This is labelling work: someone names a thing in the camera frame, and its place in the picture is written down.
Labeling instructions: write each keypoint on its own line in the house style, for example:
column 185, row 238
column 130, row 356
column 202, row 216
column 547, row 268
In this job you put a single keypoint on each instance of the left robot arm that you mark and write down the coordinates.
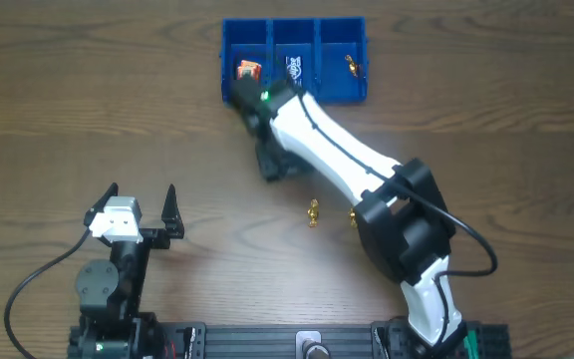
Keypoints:
column 112, row 284

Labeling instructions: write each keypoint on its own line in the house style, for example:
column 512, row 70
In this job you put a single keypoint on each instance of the orange candy box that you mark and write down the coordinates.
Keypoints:
column 253, row 62
column 247, row 72

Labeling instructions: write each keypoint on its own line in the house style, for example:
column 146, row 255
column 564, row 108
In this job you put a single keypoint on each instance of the blue candy pack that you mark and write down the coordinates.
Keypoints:
column 294, row 67

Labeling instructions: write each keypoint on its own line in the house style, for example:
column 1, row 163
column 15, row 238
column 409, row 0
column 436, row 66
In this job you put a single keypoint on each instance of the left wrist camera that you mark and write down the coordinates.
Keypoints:
column 116, row 219

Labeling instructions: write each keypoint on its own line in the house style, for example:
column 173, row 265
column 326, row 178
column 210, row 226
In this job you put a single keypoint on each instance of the gold candy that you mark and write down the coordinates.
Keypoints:
column 352, row 65
column 352, row 218
column 313, row 212

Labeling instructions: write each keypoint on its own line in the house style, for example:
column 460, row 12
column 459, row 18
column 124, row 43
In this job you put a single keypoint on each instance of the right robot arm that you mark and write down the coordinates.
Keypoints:
column 327, row 144

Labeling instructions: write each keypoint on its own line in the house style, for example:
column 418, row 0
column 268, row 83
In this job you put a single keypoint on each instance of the mounting rail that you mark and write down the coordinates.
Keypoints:
column 257, row 341

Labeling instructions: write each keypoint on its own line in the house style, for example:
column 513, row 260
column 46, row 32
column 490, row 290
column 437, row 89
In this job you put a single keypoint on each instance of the blue tray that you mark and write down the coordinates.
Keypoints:
column 337, row 85

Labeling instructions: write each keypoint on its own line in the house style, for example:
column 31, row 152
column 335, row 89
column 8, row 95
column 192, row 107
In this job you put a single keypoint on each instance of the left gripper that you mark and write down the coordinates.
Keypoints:
column 155, row 237

